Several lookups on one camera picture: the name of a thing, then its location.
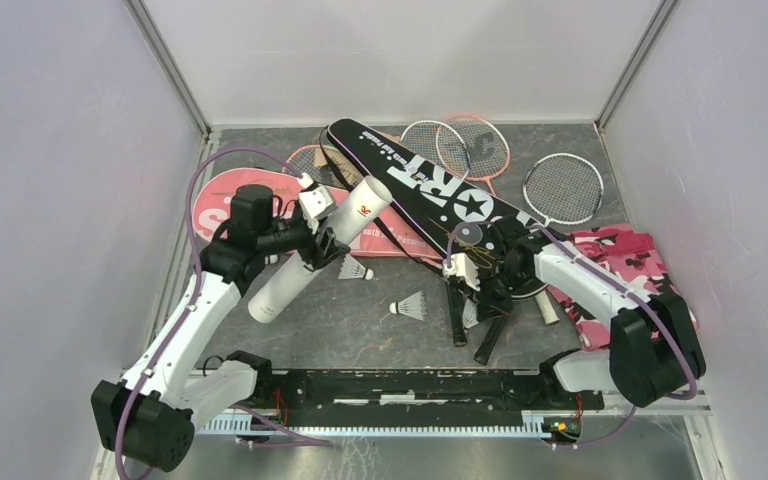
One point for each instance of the black racket handle left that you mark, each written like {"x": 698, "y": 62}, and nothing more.
{"x": 456, "y": 303}

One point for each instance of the white racket right side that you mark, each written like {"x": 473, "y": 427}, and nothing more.
{"x": 564, "y": 189}

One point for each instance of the white racket handle right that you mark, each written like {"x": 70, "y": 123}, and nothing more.
{"x": 547, "y": 310}

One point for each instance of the black racket handle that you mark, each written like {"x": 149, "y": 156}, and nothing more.
{"x": 456, "y": 303}
{"x": 495, "y": 321}

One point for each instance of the white frame badminton racket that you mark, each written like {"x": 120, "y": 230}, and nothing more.
{"x": 439, "y": 143}

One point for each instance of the pink SPORT racket bag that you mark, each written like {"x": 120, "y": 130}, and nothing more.
{"x": 212, "y": 207}

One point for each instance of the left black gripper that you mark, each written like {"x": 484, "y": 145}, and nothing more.
{"x": 328, "y": 250}

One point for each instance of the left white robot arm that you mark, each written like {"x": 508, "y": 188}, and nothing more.
{"x": 152, "y": 414}

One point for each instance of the white shuttlecock tube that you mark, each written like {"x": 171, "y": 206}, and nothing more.
{"x": 362, "y": 206}

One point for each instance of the shuttlecock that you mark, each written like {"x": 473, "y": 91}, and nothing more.
{"x": 351, "y": 268}
{"x": 414, "y": 306}
{"x": 469, "y": 314}

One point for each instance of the pink frame badminton racket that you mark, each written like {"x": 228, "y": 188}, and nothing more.
{"x": 488, "y": 150}

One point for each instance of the black SPORT racket bag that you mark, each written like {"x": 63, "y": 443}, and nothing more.
{"x": 443, "y": 209}

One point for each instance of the black racket handle right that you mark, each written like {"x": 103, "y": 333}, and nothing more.
{"x": 495, "y": 321}

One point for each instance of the white toothed cable duct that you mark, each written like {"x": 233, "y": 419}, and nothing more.
{"x": 239, "y": 423}

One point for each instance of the pink camouflage cloth bag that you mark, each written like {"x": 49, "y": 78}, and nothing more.
{"x": 628, "y": 254}

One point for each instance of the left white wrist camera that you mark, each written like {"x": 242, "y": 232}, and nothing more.
{"x": 317, "y": 203}

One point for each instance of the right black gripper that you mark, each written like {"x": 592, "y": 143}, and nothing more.
{"x": 489, "y": 306}

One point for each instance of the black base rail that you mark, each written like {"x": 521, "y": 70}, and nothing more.
{"x": 414, "y": 398}

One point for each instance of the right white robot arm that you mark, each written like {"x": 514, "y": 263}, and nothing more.
{"x": 653, "y": 351}

